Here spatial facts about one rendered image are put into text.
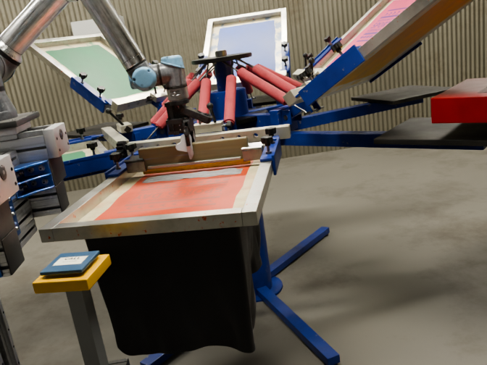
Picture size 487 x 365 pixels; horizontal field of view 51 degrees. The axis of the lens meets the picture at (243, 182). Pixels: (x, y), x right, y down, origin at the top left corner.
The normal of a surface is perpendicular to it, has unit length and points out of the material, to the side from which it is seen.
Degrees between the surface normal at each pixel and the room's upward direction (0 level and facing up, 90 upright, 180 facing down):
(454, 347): 0
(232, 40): 32
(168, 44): 90
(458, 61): 90
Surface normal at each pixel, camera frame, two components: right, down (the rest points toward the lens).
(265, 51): -0.18, -0.65
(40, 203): 0.08, 0.26
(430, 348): -0.14, -0.95
